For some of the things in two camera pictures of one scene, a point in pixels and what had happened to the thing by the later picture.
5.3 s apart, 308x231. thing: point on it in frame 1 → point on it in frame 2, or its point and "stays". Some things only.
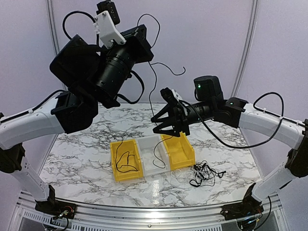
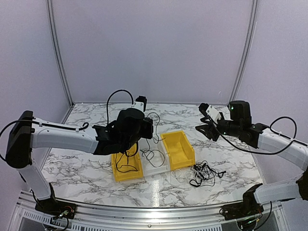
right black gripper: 180,122 → 211,132
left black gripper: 139,36 → 148,134
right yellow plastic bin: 181,152 stays
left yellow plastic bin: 126,160 stays
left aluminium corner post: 49,5 stays
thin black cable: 154,76 → 148,150
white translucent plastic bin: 155,158 stays
